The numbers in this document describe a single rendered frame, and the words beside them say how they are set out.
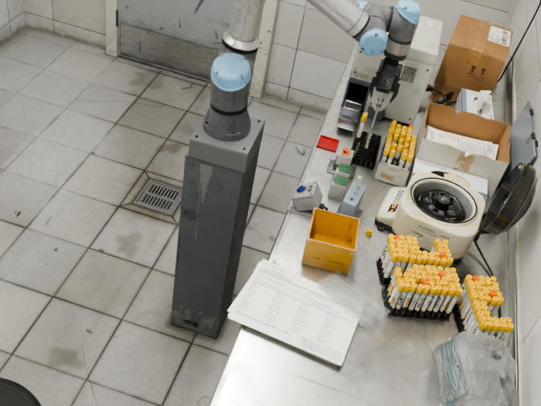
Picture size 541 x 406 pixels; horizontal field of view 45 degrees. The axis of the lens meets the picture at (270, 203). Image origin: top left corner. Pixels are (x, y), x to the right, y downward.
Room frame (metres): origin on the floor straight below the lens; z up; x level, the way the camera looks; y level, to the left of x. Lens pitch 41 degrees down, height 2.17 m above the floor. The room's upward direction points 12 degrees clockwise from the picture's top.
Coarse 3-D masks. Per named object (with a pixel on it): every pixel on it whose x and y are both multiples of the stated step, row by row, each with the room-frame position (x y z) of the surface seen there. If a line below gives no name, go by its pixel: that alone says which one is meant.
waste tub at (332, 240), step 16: (320, 224) 1.39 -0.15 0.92; (336, 224) 1.39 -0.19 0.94; (352, 224) 1.38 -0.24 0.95; (320, 240) 1.37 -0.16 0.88; (336, 240) 1.38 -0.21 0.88; (352, 240) 1.37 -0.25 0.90; (304, 256) 1.26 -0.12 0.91; (320, 256) 1.26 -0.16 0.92; (336, 256) 1.26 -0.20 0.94; (352, 256) 1.26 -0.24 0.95
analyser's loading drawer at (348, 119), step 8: (352, 96) 2.13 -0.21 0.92; (344, 104) 2.06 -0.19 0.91; (352, 104) 2.03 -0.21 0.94; (360, 104) 2.03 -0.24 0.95; (344, 112) 1.99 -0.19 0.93; (352, 112) 1.99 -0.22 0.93; (360, 112) 2.03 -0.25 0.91; (344, 120) 1.93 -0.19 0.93; (352, 120) 1.93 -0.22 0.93; (344, 128) 1.93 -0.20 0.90; (352, 128) 1.93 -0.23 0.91
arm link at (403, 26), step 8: (408, 0) 1.89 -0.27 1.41; (400, 8) 1.84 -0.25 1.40; (408, 8) 1.84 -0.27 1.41; (416, 8) 1.85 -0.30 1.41; (400, 16) 1.84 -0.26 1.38; (408, 16) 1.83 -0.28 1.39; (416, 16) 1.84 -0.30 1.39; (392, 24) 1.83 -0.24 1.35; (400, 24) 1.83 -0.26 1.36; (408, 24) 1.83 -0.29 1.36; (416, 24) 1.85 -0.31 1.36; (392, 32) 1.84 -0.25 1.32; (400, 32) 1.83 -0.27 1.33; (408, 32) 1.83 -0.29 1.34; (392, 40) 1.84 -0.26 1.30; (400, 40) 1.83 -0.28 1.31; (408, 40) 1.84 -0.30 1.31
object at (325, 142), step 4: (320, 136) 1.88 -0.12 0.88; (324, 136) 1.88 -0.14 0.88; (320, 140) 1.86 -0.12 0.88; (324, 140) 1.86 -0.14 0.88; (328, 140) 1.87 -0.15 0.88; (332, 140) 1.87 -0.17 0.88; (336, 140) 1.88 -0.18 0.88; (320, 144) 1.84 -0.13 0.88; (324, 144) 1.84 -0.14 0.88; (328, 144) 1.85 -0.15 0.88; (332, 144) 1.85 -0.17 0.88; (336, 144) 1.86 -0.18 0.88; (324, 148) 1.82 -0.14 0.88; (328, 148) 1.81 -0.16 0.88; (332, 148) 1.83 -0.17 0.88; (336, 148) 1.82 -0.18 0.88
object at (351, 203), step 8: (352, 184) 1.53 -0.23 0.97; (360, 184) 1.54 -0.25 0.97; (352, 192) 1.50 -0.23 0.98; (360, 192) 1.50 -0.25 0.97; (344, 200) 1.45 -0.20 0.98; (352, 200) 1.46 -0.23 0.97; (360, 200) 1.50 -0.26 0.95; (344, 208) 1.45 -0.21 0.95; (352, 208) 1.44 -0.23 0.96; (352, 216) 1.44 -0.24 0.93; (360, 216) 1.50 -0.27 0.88
